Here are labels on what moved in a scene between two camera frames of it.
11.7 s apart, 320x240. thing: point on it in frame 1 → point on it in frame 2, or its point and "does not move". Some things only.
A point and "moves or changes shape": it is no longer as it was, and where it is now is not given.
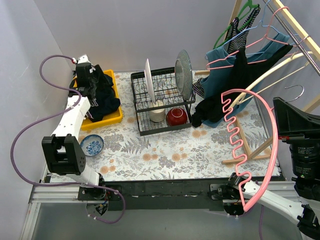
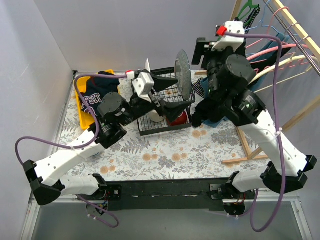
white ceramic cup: (158, 115) does not move
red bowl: (176, 116) does not move
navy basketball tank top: (99, 94) moves or changes shape
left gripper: (92, 92) → (155, 95)
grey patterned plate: (183, 74) does not move
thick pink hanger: (276, 148) → (276, 48)
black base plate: (154, 195) does not move
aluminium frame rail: (66, 194) does not move
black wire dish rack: (159, 103) does not move
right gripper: (300, 136) → (199, 51)
